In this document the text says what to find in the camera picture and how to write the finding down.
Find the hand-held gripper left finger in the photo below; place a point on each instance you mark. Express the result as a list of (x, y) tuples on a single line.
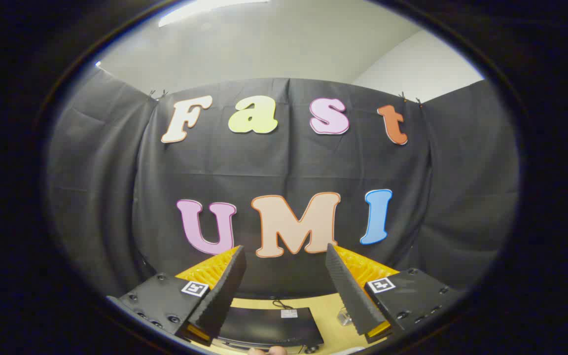
[(225, 291)]

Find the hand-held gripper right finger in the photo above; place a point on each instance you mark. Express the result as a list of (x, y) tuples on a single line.
[(348, 291)]

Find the black toaster oven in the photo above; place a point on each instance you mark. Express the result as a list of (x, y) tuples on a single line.
[(264, 328)]

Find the clear glass holder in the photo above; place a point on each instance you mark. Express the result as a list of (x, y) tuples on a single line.
[(344, 316)]

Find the black backdrop cloth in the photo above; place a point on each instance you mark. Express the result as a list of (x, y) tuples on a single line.
[(289, 162)]

